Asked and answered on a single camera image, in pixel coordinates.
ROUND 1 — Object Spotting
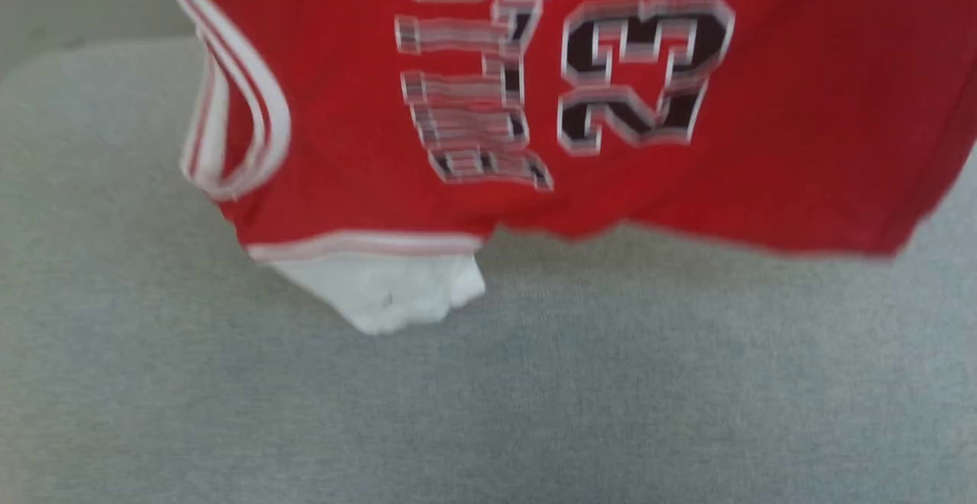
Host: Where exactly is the red and white basketball jersey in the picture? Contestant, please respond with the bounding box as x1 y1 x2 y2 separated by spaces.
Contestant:
160 0 977 337

